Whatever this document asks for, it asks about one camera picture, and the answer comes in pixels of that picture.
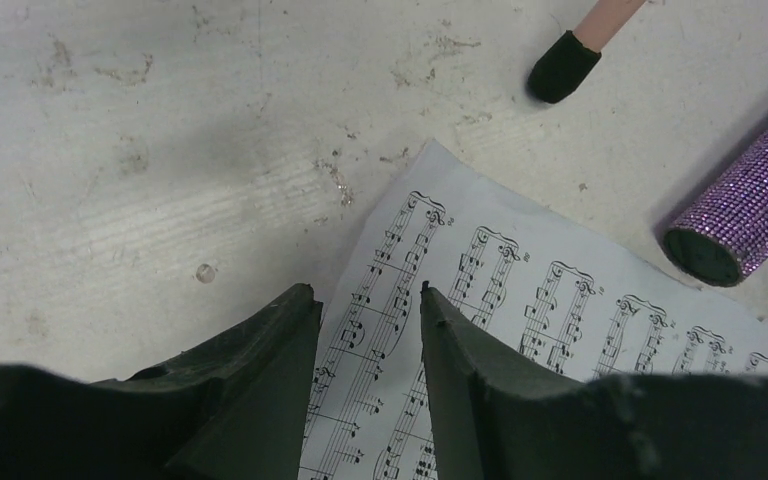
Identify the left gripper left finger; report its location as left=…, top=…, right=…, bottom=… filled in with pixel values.
left=0, top=284, right=322, bottom=479

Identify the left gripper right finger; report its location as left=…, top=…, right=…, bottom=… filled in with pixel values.
left=420, top=285, right=768, bottom=479

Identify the sheet music page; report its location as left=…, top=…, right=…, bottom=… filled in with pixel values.
left=298, top=142, right=768, bottom=479

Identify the pink music stand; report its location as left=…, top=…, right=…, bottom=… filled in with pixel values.
left=525, top=0, right=645, bottom=104

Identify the purple glitter microphone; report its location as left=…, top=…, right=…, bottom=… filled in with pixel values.
left=662, top=128, right=768, bottom=287

